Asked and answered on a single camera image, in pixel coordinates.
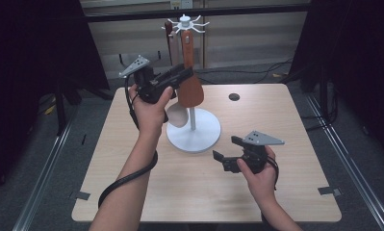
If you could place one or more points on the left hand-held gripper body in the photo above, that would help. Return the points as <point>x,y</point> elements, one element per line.
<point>148,86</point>

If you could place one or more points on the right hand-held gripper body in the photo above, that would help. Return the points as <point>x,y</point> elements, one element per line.
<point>255,154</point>

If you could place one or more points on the wooden spatula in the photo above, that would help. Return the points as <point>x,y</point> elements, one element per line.
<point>190,91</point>

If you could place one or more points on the beige silicone ladle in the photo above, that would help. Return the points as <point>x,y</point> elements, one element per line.
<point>176,115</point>

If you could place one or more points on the person's left hand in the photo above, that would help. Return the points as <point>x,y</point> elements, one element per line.
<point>149,115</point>

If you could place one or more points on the person's right hand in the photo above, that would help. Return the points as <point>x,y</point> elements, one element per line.
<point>260,183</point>

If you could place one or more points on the dark brown utensil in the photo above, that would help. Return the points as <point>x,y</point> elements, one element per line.
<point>168,35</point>

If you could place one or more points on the black horizontal bar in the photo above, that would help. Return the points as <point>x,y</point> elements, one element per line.
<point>212,12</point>

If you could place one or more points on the black metal stand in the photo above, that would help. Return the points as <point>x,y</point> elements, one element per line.
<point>63,106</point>

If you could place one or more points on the dark curtain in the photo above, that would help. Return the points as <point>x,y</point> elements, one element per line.
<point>26,64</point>
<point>356,57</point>

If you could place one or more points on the white wall outlet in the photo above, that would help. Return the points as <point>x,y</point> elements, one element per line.
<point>181,4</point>

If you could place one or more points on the grey table bracket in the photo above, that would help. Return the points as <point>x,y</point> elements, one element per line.
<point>81,195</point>
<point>329,191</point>

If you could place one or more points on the metal floor rail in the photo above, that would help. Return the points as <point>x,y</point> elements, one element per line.
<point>350,163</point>
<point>42,179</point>

